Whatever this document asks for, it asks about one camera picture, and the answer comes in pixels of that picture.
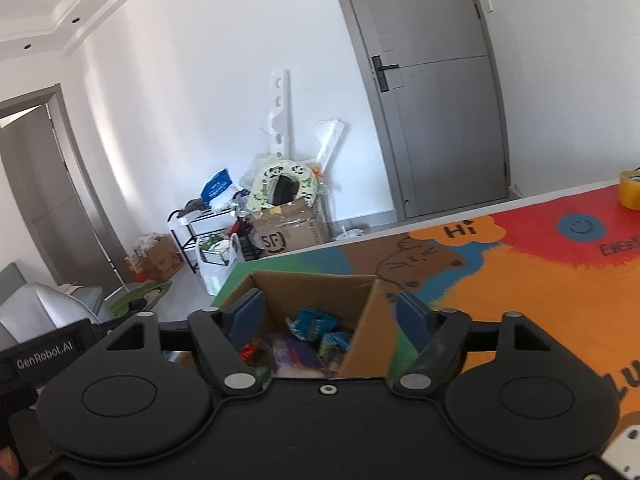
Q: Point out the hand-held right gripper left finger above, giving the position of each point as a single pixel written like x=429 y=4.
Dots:
x=247 y=315

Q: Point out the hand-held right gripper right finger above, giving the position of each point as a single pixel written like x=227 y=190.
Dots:
x=415 y=321

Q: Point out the red snack bar packet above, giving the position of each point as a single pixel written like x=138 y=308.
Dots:
x=249 y=353

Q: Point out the purple bun packet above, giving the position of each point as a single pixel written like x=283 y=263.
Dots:
x=292 y=355

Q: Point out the blue green snack packet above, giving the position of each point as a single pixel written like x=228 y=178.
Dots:
x=312 y=322

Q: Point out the cardboard box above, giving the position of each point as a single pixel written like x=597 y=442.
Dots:
x=310 y=290

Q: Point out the grey sofa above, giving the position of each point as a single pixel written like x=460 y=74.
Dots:
x=40 y=310

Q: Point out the white plastic shopping bag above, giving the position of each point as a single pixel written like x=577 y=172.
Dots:
x=215 y=270

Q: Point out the taped brown shipping carton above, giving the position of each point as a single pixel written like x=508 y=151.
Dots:
x=295 y=230

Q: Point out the black shoe rack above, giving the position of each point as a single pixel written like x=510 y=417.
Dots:
x=182 y=240

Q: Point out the brown printed carton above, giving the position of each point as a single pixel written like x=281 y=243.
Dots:
x=160 y=260

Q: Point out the green floor mat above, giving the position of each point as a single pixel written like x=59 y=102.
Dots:
x=145 y=297

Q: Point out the panda print toilet seat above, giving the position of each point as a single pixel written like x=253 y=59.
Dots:
x=260 y=185

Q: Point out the blue plastic bag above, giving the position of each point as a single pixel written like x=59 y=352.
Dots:
x=217 y=185

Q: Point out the grey side door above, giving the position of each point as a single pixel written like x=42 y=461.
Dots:
x=45 y=195

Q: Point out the short white holed board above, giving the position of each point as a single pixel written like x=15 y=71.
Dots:
x=330 y=140

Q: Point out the tall white holed board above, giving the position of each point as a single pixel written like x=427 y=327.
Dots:
x=280 y=110

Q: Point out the yellow tape roll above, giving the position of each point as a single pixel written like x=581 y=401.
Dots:
x=631 y=190

